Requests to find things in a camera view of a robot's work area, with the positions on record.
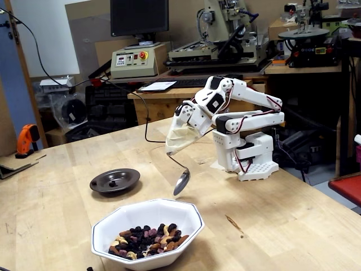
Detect white moving gripper finger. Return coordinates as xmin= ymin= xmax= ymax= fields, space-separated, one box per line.
xmin=179 ymin=104 xmax=196 ymax=127

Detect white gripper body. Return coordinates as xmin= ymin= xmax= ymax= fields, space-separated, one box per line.
xmin=174 ymin=103 xmax=212 ymax=130

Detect white fixed gripper finger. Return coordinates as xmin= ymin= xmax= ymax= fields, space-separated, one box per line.
xmin=195 ymin=126 xmax=212 ymax=138

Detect bent metal spoon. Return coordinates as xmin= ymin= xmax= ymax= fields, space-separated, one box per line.
xmin=166 ymin=151 xmax=191 ymax=196

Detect dark raisin pieces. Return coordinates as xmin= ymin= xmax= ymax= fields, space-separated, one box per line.
xmin=92 ymin=181 xmax=119 ymax=189

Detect brown round plate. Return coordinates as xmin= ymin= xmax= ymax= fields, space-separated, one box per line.
xmin=89 ymin=168 xmax=141 ymax=194

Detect white octagonal bowl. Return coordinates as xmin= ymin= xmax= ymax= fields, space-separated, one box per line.
xmin=90 ymin=198 xmax=205 ymax=269

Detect cream masking tape wrap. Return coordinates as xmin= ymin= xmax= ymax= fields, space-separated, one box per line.
xmin=165 ymin=123 xmax=201 ymax=156

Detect wooden workbench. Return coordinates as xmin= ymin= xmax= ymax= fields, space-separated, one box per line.
xmin=127 ymin=76 xmax=268 ymax=126

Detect black keyboard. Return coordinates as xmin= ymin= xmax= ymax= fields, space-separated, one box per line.
xmin=140 ymin=78 xmax=210 ymax=88

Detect white tape sheet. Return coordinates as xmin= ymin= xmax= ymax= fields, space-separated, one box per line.
xmin=210 ymin=158 xmax=226 ymax=172

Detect white paper sheet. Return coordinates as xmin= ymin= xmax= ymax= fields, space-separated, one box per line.
xmin=137 ymin=81 xmax=178 ymax=93

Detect beige machine control box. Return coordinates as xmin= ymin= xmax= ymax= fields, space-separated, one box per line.
xmin=110 ymin=41 xmax=171 ymax=80

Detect black plastic crate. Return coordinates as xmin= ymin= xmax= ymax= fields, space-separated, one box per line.
xmin=85 ymin=81 xmax=139 ymax=130

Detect wooden side table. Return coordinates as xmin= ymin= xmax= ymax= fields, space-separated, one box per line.
xmin=265 ymin=63 xmax=344 ymax=76

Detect beige CNC milling machine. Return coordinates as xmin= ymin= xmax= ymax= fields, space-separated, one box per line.
xmin=164 ymin=0 xmax=271 ymax=75

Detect black computer monitor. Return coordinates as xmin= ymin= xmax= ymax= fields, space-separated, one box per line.
xmin=109 ymin=0 xmax=170 ymax=50

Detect black spool in plastic bag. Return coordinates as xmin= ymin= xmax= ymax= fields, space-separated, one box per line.
xmin=47 ymin=91 xmax=88 ymax=133

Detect brown cardboard box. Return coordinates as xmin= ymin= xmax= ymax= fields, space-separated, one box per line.
xmin=267 ymin=18 xmax=300 ymax=42

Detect nut and raisin mix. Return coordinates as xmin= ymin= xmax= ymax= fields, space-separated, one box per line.
xmin=108 ymin=222 xmax=190 ymax=260

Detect large brown board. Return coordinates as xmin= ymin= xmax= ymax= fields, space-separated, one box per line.
xmin=64 ymin=0 xmax=112 ymax=82

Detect black scroll saw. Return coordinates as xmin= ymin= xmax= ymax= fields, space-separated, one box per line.
xmin=278 ymin=0 xmax=342 ymax=68

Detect small white box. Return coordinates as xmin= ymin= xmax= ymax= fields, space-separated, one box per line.
xmin=39 ymin=76 xmax=76 ymax=93

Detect red wooden chair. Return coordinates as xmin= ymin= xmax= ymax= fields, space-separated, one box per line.
xmin=328 ymin=172 xmax=361 ymax=208

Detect orange and black tool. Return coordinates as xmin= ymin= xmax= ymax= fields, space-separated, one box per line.
xmin=14 ymin=124 xmax=41 ymax=159

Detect green box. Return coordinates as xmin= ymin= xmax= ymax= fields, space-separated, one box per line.
xmin=322 ymin=16 xmax=352 ymax=36

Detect blue door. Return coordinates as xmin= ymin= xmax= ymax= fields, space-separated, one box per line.
xmin=0 ymin=11 xmax=37 ymax=158

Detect flat cardboard pieces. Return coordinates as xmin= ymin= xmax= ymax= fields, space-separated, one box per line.
xmin=0 ymin=154 xmax=47 ymax=180

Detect long black cable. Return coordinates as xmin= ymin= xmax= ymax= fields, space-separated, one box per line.
xmin=0 ymin=7 xmax=218 ymax=144

